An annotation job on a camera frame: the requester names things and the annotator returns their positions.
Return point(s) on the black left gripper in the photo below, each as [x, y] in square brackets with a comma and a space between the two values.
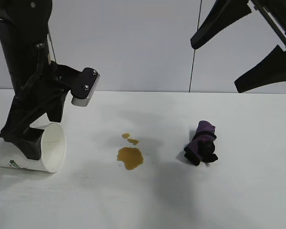
[33, 102]

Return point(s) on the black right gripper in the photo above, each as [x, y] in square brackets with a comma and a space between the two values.
[281, 16]

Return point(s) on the white paper coffee cup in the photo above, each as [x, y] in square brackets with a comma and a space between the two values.
[53, 148]

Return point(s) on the purple and black cloth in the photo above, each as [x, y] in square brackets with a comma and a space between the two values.
[200, 143]

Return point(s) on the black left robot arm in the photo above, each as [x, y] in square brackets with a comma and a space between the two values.
[21, 35]

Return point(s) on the small brown coffee spill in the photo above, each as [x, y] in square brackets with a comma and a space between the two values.
[133, 141]
[125, 136]

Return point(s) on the large brown coffee spill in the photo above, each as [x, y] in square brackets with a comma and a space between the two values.
[129, 158]

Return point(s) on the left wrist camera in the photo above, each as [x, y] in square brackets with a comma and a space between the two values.
[85, 83]

